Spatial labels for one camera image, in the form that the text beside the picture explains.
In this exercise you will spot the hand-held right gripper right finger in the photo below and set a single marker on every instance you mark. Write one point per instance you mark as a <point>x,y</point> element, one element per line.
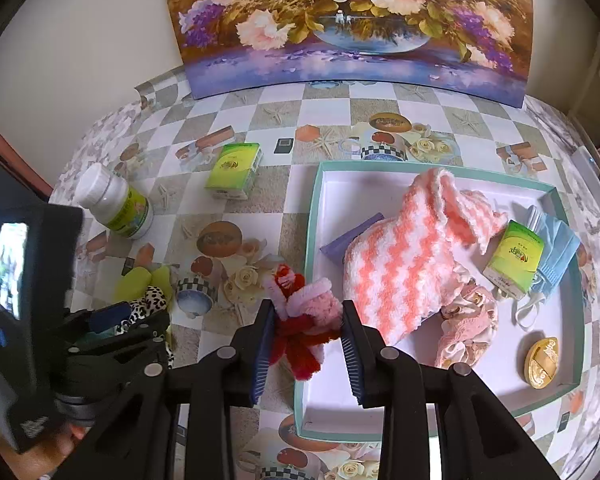
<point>352,360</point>

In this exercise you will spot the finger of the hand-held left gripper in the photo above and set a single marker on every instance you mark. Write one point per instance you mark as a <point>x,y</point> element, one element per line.
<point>130,350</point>
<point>110,317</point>

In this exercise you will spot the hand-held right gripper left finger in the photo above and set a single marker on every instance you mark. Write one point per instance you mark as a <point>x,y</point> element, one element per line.
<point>260,355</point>

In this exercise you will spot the red pink pipe-cleaner toy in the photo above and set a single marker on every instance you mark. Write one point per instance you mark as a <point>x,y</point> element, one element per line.
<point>300,340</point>

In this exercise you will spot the leopard print scrunchie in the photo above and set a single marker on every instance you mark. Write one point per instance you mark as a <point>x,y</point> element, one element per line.
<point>152,297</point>

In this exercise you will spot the pink white striped towel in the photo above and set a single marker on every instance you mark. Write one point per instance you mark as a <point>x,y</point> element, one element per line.
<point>395,270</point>

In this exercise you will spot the purple cartoon card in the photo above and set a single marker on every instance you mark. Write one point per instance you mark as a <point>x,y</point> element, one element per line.
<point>350,245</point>

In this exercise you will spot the pink scrunchie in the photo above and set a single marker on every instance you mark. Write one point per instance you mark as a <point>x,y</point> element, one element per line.
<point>470,330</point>

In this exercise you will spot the teal shallow box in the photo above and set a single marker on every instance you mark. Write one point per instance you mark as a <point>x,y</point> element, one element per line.
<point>500,375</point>

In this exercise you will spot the green tissue pack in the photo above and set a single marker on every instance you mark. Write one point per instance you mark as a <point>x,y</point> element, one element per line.
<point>512,257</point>
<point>232,167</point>

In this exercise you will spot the blue face mask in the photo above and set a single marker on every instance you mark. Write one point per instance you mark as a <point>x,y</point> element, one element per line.
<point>555,255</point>

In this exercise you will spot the person's left hand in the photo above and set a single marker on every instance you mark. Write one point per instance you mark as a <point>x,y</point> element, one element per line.
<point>75,432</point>

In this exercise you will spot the white pill bottle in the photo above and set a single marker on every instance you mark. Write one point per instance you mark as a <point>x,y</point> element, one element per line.
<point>120,205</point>

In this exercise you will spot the brown wooden furniture edge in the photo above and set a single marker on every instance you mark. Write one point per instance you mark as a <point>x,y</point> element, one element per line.
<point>20,165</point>

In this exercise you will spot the white power strip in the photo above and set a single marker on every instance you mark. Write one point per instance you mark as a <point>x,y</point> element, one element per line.
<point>587,170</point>

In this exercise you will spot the flower painting canvas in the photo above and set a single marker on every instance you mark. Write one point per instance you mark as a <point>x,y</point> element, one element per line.
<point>355,10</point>

